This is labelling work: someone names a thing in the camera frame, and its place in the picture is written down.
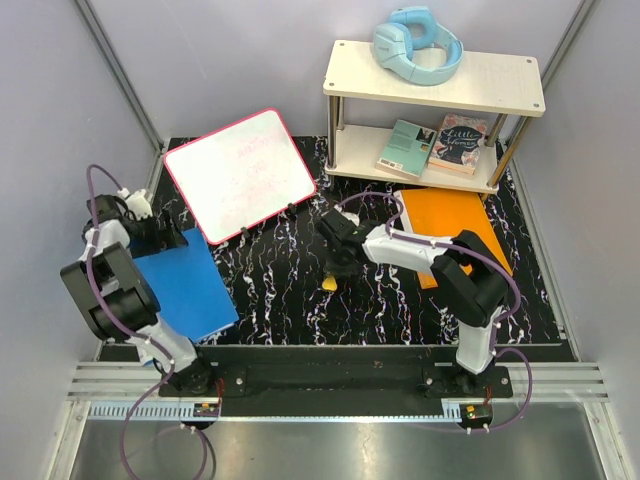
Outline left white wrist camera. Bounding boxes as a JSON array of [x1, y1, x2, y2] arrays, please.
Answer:
[[117, 188, 153, 221]]

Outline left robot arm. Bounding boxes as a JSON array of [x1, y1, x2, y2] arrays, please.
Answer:
[[60, 188, 216, 396]]

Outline yellow whiteboard eraser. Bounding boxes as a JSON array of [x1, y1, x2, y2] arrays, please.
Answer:
[[321, 275, 338, 292]]

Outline white two-tier shelf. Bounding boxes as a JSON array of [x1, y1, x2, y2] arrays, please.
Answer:
[[323, 40, 546, 195]]

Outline blue book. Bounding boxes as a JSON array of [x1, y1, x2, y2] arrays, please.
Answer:
[[135, 228, 239, 342]]

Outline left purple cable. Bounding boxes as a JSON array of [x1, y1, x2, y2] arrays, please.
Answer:
[[85, 163, 217, 480]]

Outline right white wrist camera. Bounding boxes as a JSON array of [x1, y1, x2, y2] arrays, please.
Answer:
[[341, 212, 360, 226]]

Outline teal paperback book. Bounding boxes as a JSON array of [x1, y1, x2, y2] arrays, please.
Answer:
[[375, 120, 437, 180]]

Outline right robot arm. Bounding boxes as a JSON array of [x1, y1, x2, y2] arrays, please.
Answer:
[[315, 209, 510, 397]]

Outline pink framed whiteboard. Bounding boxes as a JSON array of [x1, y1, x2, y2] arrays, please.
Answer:
[[164, 108, 317, 245]]

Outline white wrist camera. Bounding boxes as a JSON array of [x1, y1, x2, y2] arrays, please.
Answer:
[[341, 212, 360, 226], [117, 188, 153, 221]]

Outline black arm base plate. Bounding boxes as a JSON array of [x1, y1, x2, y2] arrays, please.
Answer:
[[158, 344, 511, 419]]

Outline light blue headphones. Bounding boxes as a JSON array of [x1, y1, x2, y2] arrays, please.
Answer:
[[372, 6, 464, 86]]

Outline Little Women book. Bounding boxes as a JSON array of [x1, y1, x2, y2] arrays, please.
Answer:
[[427, 113, 488, 177]]

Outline black marble pattern mat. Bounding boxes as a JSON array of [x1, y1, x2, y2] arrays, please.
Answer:
[[97, 135, 581, 362]]

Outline orange folder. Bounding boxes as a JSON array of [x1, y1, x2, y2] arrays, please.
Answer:
[[393, 188, 513, 275]]

